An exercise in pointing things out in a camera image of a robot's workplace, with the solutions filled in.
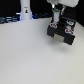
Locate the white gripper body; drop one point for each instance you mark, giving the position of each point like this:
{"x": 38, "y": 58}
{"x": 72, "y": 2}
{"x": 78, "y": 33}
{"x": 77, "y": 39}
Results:
{"x": 70, "y": 3}

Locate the black kcup holder machine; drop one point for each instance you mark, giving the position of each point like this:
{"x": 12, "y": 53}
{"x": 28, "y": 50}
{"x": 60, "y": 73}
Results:
{"x": 63, "y": 30}

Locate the white kcup with green lid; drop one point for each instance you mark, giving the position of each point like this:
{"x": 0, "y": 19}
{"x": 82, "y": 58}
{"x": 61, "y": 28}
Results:
{"x": 56, "y": 14}

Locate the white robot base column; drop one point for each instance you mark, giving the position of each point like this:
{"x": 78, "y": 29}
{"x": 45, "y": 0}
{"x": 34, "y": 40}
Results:
{"x": 26, "y": 13}

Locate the black equipment with blue lights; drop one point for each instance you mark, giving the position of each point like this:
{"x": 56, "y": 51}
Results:
{"x": 9, "y": 19}

